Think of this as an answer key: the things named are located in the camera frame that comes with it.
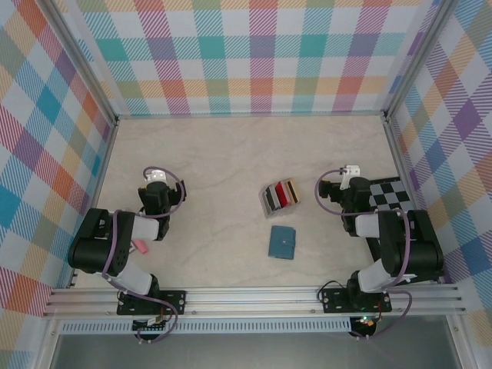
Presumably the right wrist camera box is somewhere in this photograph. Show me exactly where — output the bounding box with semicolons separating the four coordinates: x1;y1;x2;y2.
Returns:
340;165;362;190

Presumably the thin aluminium wall rail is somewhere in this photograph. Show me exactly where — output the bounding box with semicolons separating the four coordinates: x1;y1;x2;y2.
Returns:
115;111;387;121

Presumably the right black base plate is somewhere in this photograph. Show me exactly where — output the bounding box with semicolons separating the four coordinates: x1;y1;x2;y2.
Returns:
321;288;393;314

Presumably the grey card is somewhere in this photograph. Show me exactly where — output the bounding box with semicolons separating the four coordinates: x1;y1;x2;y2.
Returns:
264;186;280;211

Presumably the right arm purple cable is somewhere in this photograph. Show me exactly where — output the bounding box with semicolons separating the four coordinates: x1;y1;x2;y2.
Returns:
314;168;414;341

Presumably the clear acrylic card stand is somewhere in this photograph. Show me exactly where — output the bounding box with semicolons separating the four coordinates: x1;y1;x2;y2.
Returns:
262;178;301;221

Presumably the long aluminium base rail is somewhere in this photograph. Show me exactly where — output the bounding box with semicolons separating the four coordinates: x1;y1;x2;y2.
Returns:
42;286;468;318

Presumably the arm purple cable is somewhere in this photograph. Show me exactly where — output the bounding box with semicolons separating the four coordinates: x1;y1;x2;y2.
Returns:
101;165;188;344
314;168;414;341

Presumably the aluminium side rail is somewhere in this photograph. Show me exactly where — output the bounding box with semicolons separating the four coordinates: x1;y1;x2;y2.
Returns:
383;115;416;185
67;117;120;289

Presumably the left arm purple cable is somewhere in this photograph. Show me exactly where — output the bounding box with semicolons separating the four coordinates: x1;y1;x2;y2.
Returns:
101;165;188;344

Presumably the blue leather card holder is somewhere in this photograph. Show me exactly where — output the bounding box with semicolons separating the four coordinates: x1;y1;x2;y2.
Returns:
268;225;298;261

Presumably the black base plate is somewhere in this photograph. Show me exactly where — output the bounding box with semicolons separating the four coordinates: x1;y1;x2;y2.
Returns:
116;290;188;316
321;288;393;314

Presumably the black grey checkerboard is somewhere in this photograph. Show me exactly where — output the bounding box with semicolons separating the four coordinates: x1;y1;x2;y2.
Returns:
363;175;420;266

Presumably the white slotted cable duct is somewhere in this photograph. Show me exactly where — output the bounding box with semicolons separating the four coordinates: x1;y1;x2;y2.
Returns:
61;317;353;335

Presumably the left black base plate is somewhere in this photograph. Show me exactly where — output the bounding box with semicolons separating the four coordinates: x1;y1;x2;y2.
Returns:
116;290;188;316

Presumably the aluminium frame post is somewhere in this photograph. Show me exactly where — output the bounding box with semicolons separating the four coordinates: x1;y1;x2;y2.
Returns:
45;0;120;128
382;0;457;124

